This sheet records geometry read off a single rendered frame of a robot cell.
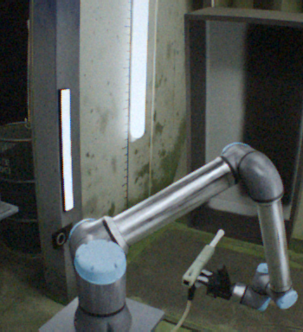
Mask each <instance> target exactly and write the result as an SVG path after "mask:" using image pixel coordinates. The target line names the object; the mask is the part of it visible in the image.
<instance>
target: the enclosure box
mask: <svg viewBox="0 0 303 332"><path fill-rule="evenodd" d="M184 59H185V87H186V175H189V174H191V173H192V172H194V171H198V170H199V169H201V168H202V167H204V166H206V165H207V164H208V163H211V162H213V161H214V160H216V159H217V158H218V157H219V156H220V155H221V154H222V153H223V149H224V148H226V147H227V146H228V145H230V144H234V143H241V144H246V145H248V146H249V147H251V148H252V149H254V150H257V151H258V152H260V153H261V154H263V155H266V156H267V157H268V158H269V159H270V161H271V162H272V163H273V165H274V167H275V168H276V170H277V171H278V172H279V175H280V179H281V182H282V184H283V188H284V195H283V196H282V197H281V198H280V202H281V206H282V216H283V220H284V225H285V229H284V230H285V234H286V238H287V250H288V247H289V245H290V241H291V238H292V235H293V230H294V226H295V223H296V220H297V216H298V211H299V205H300V196H301V192H302V187H303V13H295V12H286V11H276V10H254V9H240V8H223V7H208V8H204V9H201V10H196V11H193V12H191V13H190V12H189V13H186V14H184ZM187 227H190V228H193V229H196V230H199V231H203V232H206V233H214V234H217V232H218V231H220V230H223V231H224V235H223V236H224V237H227V238H230V239H238V240H241V241H245V242H248V243H254V244H256V245H260V246H264V245H263V242H262V234H261V228H260V219H259V216H258V212H257V207H256V204H255V202H253V201H252V200H251V199H250V195H249V192H248V187H247V186H246V184H245V182H243V181H241V182H239V183H237V184H236V185H235V186H234V187H230V188H228V189H226V190H224V191H223V192H222V193H221V194H219V195H216V196H214V197H212V198H210V199H209V200H207V201H206V202H205V203H203V204H202V205H200V206H198V207H196V208H194V209H192V210H191V211H189V212H188V213H187Z"/></svg>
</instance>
